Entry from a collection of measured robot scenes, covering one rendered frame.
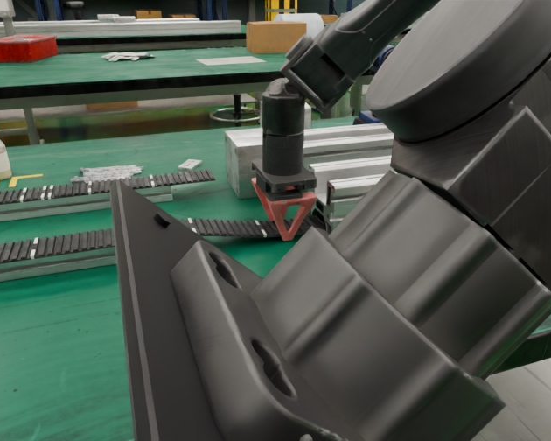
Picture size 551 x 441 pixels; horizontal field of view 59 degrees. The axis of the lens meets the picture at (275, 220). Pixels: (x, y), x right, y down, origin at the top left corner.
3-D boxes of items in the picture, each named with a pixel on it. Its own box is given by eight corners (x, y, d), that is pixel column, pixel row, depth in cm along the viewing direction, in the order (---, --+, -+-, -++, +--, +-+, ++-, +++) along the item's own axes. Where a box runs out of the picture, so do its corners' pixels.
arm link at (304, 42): (307, 32, 58) (356, 83, 61) (303, 26, 69) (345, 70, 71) (241, 105, 62) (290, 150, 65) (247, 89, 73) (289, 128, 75)
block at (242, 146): (242, 205, 81) (240, 150, 77) (226, 179, 92) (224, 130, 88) (293, 198, 84) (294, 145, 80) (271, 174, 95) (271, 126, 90)
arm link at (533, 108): (408, 230, 14) (519, 335, 15) (678, -56, 13) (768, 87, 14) (327, 174, 22) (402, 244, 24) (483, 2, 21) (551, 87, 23)
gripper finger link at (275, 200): (297, 223, 75) (299, 165, 71) (315, 243, 69) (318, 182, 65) (255, 228, 73) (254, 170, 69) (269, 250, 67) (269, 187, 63)
